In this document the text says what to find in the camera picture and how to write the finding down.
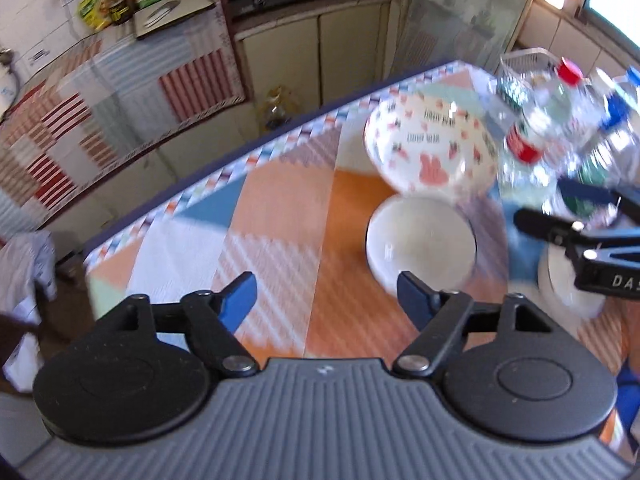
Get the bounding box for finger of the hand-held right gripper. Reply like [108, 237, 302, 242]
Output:
[557, 177, 640, 224]
[513, 208, 640, 261]

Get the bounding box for printed ceramic plate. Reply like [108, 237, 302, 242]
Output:
[363, 91, 501, 196]

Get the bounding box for cutting board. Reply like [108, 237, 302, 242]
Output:
[131, 0, 217, 41]

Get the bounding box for blue label water bottle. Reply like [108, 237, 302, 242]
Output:
[595, 65, 640, 181]

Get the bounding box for kitchen knife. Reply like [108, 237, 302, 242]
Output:
[145, 0, 180, 28]

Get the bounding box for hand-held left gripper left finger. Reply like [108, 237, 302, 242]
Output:
[97, 271, 259, 379]

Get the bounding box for grey leaning panel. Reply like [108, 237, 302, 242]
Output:
[395, 0, 546, 76]

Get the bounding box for beige kitchen cabinet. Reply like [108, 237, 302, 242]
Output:
[232, 0, 396, 106]

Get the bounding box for white bowl with dark rim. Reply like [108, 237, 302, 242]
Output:
[537, 242, 608, 318]
[365, 195, 478, 296]

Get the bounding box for yellow green food packet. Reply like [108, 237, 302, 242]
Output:
[76, 0, 118, 31]

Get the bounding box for plastic bottle on floor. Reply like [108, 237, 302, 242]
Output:
[257, 85, 301, 133]

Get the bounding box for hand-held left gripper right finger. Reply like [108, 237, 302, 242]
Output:
[392, 270, 553, 377]

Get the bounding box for striped cloth on chair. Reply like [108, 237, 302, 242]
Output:
[0, 232, 58, 321]

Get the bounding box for red cap water bottle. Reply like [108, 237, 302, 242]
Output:
[499, 57, 586, 196]

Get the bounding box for striped counter cloth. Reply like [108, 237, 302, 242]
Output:
[0, 0, 248, 226]

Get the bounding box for green label water bottle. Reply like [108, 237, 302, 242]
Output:
[560, 125, 631, 221]

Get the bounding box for colourful patchwork tablecloth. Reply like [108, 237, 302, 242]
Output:
[82, 60, 640, 461]

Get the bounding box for white plastic basket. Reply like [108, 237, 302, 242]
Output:
[500, 47, 558, 78]

